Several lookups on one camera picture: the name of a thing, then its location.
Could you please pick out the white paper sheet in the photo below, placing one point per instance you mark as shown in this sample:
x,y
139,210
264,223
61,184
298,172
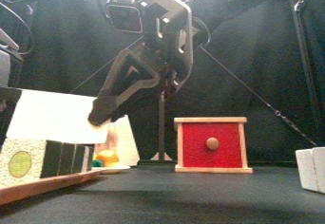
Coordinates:
x,y
55,117

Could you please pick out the orange toy food piece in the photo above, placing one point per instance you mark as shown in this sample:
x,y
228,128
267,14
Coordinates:
x,y
107,158

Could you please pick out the green toy food piece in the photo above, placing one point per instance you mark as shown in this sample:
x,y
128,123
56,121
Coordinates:
x,y
96,163

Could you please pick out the black cloth backdrop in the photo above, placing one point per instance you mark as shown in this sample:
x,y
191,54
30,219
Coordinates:
x,y
254,28

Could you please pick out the small white plate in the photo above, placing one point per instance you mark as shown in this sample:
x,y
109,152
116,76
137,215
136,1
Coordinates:
x,y
113,170

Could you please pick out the green patterned white box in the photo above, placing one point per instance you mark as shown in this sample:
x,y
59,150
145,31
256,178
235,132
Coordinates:
x,y
20,164

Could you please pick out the wooden box with red drawer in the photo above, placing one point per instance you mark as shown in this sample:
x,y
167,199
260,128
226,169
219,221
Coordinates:
x,y
198,152

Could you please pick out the white segmented toy block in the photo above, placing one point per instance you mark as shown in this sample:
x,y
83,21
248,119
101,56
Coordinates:
x,y
310,171

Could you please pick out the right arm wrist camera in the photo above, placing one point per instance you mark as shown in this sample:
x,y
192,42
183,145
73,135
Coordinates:
x,y
124,18

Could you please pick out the black thin frame pole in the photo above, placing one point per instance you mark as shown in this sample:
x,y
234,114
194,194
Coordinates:
x,y
160,123

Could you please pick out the grey pole base bracket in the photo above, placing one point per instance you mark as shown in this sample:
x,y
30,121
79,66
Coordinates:
x,y
160,157

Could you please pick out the black frame post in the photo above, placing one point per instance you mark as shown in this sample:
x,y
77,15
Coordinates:
x,y
305,60

